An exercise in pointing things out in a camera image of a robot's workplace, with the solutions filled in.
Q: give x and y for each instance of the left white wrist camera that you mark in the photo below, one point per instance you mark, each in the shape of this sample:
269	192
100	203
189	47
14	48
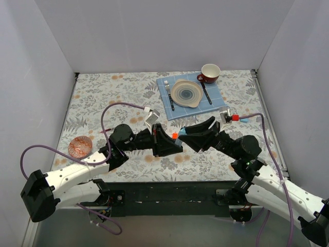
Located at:
151	119

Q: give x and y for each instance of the red white cup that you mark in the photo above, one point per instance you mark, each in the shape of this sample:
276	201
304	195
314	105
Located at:
209	73

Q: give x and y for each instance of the light blue pen cap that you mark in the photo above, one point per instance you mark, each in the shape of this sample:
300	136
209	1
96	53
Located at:
182	131

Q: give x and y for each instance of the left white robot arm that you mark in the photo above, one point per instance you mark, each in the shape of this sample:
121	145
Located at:
44	193

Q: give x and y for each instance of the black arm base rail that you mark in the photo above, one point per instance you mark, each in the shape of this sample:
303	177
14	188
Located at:
213	198

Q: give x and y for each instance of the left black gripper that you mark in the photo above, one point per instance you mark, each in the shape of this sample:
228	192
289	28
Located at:
156	140

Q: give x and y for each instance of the beige blue plate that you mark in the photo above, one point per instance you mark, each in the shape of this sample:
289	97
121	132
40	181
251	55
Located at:
186	93

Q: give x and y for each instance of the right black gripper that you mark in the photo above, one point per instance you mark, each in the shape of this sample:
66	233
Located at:
216	133

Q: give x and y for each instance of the fork with black handle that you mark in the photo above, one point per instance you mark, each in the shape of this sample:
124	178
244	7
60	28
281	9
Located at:
167	87

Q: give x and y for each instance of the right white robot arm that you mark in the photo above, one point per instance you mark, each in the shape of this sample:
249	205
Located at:
259	183

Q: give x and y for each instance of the red patterned small bowl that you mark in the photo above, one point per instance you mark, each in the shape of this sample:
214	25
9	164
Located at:
80	147

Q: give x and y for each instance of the knife with black handle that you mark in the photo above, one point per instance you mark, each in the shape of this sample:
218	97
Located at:
206	93

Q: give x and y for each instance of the light blue pen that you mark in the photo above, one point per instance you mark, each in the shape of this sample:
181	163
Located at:
178	141

